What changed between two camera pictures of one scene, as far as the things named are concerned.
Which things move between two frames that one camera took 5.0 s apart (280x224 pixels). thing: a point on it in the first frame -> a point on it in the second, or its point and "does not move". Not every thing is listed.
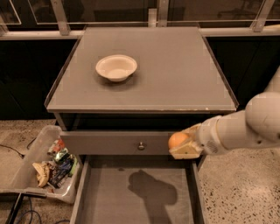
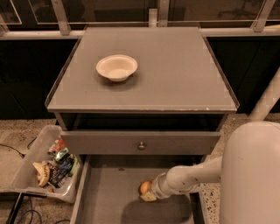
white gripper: [207, 136] -> [157, 186]
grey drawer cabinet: [125, 90] does not move
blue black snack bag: [59, 171] does not move
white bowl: [116, 67] does not move
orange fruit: [176, 138] -> [144, 186]
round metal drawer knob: [141, 147] does not move
